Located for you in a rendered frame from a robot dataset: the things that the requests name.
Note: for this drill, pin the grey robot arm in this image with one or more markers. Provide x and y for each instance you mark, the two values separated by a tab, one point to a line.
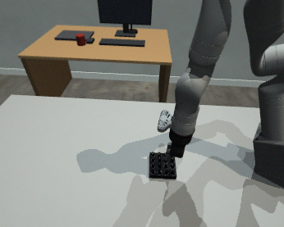
264	24

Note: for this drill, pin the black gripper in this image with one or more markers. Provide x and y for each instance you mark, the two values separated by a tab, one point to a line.
180	134

